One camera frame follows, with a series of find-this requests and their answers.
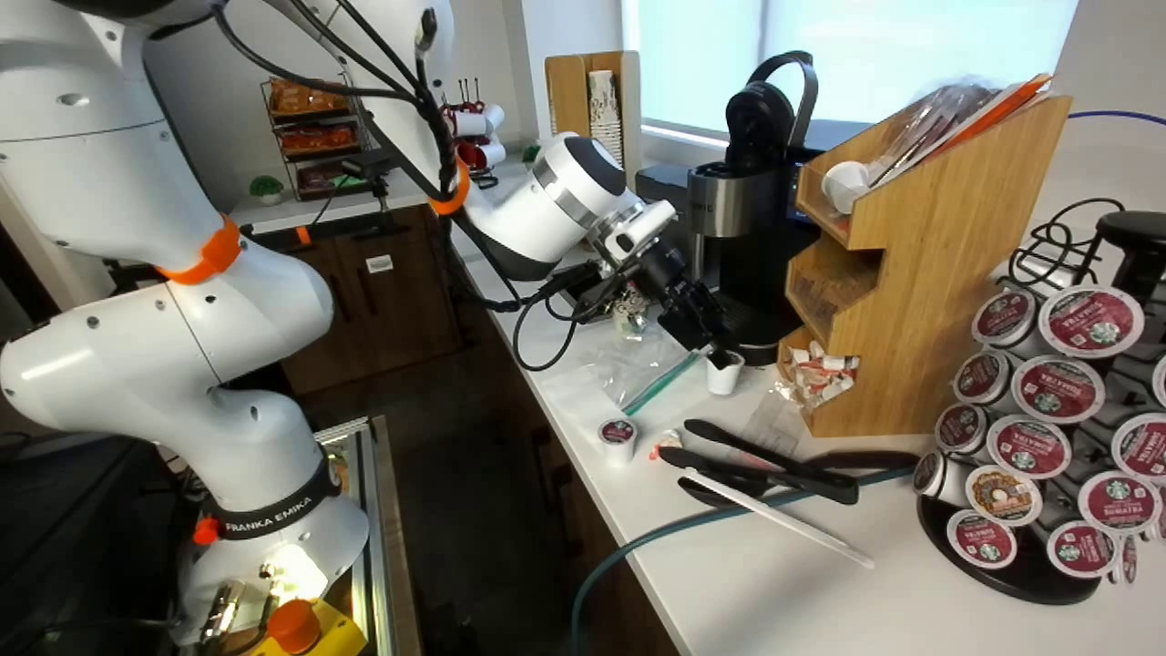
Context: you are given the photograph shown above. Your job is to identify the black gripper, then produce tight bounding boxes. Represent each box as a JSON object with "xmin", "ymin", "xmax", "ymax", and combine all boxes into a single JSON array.
[{"xmin": 625, "ymin": 236, "xmax": 725, "ymax": 356}]

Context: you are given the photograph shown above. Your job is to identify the white coffee pod printed lid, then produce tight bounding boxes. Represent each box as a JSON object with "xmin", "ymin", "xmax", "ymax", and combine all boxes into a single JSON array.
[{"xmin": 702, "ymin": 345, "xmax": 748, "ymax": 400}]

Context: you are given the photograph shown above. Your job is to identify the black silver coffee maker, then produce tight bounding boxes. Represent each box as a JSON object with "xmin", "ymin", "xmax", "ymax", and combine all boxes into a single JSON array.
[{"xmin": 680, "ymin": 48, "xmax": 830, "ymax": 366}]

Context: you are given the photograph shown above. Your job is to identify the loose red lid coffee pod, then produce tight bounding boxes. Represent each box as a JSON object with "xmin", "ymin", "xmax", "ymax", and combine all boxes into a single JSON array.
[{"xmin": 598, "ymin": 414, "xmax": 641, "ymax": 468}]

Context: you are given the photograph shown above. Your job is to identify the brown lid coffee pod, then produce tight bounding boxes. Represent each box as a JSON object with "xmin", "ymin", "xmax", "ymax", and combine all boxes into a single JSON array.
[{"xmin": 962, "ymin": 463, "xmax": 1044, "ymax": 529}]

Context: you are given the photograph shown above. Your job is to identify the clear plastic stirrer bag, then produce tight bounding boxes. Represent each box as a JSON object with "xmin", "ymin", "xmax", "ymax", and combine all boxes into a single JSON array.
[{"xmin": 580, "ymin": 318, "xmax": 711, "ymax": 424}]

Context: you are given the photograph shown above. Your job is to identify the red white packet pile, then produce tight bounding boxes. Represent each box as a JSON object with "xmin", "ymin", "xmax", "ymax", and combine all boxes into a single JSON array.
[{"xmin": 775, "ymin": 340, "xmax": 863, "ymax": 412}]

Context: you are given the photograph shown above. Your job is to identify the black tongs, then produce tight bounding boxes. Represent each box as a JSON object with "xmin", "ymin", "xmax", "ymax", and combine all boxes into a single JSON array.
[{"xmin": 652, "ymin": 414, "xmax": 920, "ymax": 506}]

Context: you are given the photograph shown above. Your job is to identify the white cup in organizer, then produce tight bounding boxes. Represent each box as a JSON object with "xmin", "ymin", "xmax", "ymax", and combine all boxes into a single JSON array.
[{"xmin": 821, "ymin": 158, "xmax": 873, "ymax": 220}]

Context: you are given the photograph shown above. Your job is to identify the black white stir stick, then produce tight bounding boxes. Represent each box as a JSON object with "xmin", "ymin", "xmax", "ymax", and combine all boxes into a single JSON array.
[{"xmin": 675, "ymin": 475, "xmax": 879, "ymax": 572}]

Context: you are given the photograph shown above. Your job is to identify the paper cup stack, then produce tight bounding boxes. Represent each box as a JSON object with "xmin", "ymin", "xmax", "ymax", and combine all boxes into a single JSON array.
[{"xmin": 585, "ymin": 67, "xmax": 625, "ymax": 162}]

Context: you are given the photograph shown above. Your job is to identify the dark under-counter cabinet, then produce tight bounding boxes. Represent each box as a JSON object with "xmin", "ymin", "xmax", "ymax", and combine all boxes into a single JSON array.
[{"xmin": 467, "ymin": 304, "xmax": 686, "ymax": 656}]

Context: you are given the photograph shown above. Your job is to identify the wooden cup dispenser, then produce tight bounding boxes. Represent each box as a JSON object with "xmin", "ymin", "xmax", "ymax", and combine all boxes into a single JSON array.
[{"xmin": 541, "ymin": 48, "xmax": 646, "ymax": 187}]

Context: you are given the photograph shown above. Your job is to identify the wooden condiment organizer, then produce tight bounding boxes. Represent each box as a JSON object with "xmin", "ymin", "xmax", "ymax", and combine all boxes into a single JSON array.
[{"xmin": 775, "ymin": 74, "xmax": 1076, "ymax": 438}]

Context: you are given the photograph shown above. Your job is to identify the white red mugs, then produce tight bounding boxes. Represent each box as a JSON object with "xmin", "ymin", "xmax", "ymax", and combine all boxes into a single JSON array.
[{"xmin": 444, "ymin": 77, "xmax": 509, "ymax": 175}]

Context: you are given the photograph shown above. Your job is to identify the brown wooden cabinet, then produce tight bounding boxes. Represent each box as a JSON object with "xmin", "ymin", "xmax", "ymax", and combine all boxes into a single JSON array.
[{"xmin": 238, "ymin": 204, "xmax": 490, "ymax": 394}]

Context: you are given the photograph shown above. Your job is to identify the bright window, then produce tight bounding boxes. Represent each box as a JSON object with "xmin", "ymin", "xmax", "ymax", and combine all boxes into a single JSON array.
[{"xmin": 635, "ymin": 0, "xmax": 1083, "ymax": 135}]

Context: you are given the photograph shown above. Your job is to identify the orange edged packet stack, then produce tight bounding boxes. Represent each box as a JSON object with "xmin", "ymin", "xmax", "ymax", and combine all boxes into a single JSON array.
[{"xmin": 872, "ymin": 71, "xmax": 1058, "ymax": 190}]

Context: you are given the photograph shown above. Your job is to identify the metal robot cart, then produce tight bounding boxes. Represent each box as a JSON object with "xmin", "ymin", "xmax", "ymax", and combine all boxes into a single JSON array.
[{"xmin": 307, "ymin": 412, "xmax": 426, "ymax": 656}]

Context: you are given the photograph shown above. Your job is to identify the snack display rack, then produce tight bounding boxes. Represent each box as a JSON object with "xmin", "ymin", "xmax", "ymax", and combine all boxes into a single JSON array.
[{"xmin": 258, "ymin": 74, "xmax": 368, "ymax": 204}]

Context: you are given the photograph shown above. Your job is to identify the yellow emergency stop box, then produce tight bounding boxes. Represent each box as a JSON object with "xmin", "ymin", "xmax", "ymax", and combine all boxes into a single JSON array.
[{"xmin": 246, "ymin": 593, "xmax": 368, "ymax": 656}]

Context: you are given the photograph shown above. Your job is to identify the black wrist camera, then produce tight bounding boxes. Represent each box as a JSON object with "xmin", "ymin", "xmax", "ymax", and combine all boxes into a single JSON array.
[{"xmin": 545, "ymin": 255, "xmax": 611, "ymax": 311}]

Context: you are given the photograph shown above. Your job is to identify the dark thin cable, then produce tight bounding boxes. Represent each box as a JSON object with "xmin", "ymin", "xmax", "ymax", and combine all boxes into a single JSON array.
[{"xmin": 566, "ymin": 484, "xmax": 858, "ymax": 656}]

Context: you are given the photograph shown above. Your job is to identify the black wire pod carousel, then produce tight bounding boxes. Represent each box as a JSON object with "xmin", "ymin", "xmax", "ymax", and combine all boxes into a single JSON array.
[{"xmin": 909, "ymin": 197, "xmax": 1166, "ymax": 609}]

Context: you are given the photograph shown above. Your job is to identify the blue cable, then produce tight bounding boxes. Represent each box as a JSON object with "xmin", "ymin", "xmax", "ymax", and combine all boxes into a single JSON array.
[{"xmin": 1068, "ymin": 105, "xmax": 1166, "ymax": 133}]

